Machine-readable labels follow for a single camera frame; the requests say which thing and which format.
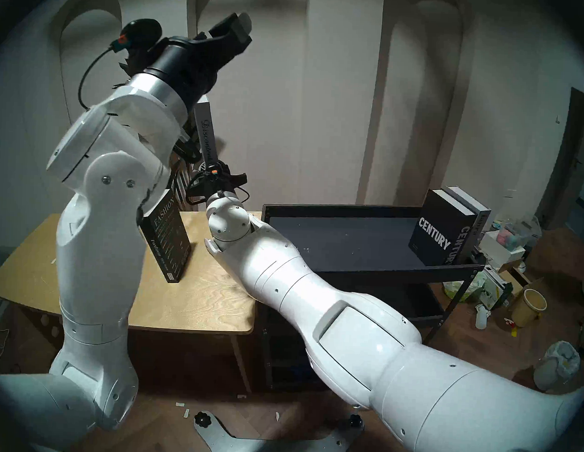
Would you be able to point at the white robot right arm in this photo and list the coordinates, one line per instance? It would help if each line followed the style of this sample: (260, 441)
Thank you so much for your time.
(364, 345)

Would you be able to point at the dark door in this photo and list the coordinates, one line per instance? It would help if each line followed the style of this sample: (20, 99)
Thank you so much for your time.
(569, 156)

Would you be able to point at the brown cardboard box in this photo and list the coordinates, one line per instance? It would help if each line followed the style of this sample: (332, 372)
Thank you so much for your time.
(518, 278)

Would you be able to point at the red and yellow small item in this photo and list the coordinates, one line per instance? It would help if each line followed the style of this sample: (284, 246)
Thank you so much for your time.
(513, 326)

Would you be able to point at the black Century book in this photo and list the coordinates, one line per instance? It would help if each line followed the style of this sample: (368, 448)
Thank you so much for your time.
(432, 237)

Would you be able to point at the white wall socket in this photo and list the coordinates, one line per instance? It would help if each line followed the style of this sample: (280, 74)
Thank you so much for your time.
(510, 194)

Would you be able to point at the white spray bottle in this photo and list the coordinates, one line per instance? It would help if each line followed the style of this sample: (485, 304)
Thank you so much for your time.
(482, 318)

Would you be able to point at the black star knob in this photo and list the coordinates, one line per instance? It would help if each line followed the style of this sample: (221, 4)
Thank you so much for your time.
(202, 419)
(356, 423)

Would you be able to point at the white bin with bag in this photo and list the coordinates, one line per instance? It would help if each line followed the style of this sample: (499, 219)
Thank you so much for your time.
(557, 363)

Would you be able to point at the black metal shelf cart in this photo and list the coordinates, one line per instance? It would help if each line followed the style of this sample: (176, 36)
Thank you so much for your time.
(349, 239)

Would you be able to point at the grey metal robot base plate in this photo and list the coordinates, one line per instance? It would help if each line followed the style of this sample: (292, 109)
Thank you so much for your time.
(274, 449)

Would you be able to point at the light wooden display table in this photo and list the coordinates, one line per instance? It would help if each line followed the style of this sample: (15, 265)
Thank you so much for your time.
(213, 292)

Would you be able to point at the beige bucket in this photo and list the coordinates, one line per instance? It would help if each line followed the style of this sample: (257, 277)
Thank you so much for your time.
(527, 310)

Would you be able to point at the light green plastic bag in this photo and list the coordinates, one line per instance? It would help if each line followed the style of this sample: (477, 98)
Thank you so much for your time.
(456, 291)

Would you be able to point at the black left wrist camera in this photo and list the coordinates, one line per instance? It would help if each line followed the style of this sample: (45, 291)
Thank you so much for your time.
(141, 34)

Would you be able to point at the black Fashion book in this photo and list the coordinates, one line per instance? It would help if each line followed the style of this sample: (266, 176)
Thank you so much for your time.
(169, 242)

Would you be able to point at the grey Discontent book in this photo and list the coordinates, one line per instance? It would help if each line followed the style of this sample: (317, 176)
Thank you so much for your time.
(207, 134)

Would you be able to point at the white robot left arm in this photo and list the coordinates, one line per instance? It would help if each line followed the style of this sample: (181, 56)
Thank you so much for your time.
(95, 249)

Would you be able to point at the white cardboard box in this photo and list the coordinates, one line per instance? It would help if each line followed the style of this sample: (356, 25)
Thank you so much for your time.
(498, 254)

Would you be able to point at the green and white carton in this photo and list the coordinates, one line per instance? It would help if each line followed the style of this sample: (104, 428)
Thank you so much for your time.
(495, 287)

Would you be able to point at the light grey Iaura book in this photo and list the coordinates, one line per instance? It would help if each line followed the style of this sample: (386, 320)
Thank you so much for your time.
(471, 203)

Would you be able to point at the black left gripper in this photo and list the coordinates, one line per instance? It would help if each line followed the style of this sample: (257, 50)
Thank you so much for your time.
(188, 67)

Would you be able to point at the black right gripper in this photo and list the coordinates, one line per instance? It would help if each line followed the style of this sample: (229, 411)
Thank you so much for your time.
(217, 182)

